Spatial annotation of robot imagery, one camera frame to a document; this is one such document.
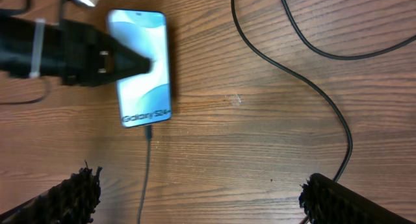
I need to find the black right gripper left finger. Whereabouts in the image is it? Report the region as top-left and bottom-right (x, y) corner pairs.
(1, 167), (102, 224)

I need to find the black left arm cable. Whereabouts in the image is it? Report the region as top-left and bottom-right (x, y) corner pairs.
(0, 0), (53, 105)

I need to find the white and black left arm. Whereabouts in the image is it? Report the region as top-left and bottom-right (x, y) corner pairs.
(1, 16), (151, 86)

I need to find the black charging cable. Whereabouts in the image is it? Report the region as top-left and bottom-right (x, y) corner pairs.
(136, 0), (416, 224)

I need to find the blue Galaxy smartphone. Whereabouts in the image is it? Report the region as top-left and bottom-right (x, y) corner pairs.
(107, 9), (172, 128)

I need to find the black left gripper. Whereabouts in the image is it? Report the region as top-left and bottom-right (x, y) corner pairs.
(60, 19), (151, 87)

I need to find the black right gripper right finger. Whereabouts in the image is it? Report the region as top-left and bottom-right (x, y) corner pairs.
(299, 173), (415, 224)

